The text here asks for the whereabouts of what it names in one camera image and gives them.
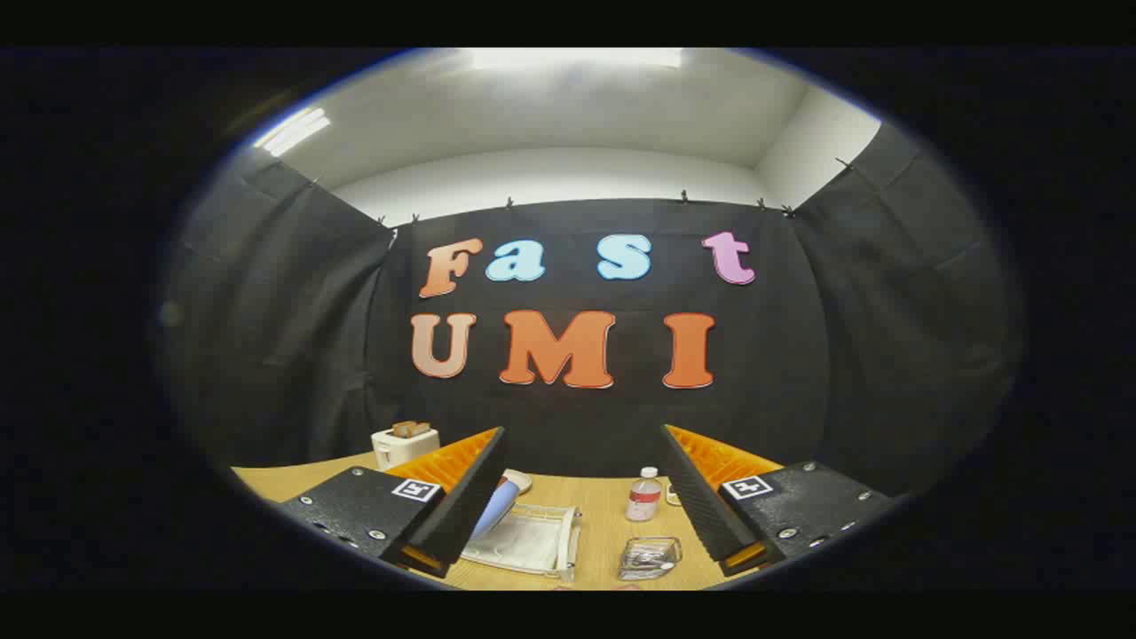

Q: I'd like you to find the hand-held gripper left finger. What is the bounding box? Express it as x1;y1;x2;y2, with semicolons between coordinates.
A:
282;426;509;578

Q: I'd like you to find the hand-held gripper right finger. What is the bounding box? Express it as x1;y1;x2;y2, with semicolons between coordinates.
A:
659;424;893;578

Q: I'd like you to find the black backdrop cloth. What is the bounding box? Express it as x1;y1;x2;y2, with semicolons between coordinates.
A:
160;120;1022;498

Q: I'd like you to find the red label water bottle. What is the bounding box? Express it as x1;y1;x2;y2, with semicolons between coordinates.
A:
626;467;663;523

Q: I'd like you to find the white wire dish rack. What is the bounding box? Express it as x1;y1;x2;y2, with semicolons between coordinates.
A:
460;502;582;583

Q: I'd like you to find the blue plate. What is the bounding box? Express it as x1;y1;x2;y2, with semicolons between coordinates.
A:
470;479;518;540

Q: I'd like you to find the ceiling light panel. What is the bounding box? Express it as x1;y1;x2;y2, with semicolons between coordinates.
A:
470;48;684;72
253;106;332;159

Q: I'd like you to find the metal wire basket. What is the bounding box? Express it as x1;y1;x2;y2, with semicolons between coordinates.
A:
618;535;683;582

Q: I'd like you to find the white toaster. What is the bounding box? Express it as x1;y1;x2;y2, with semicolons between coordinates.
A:
371;428;441;471

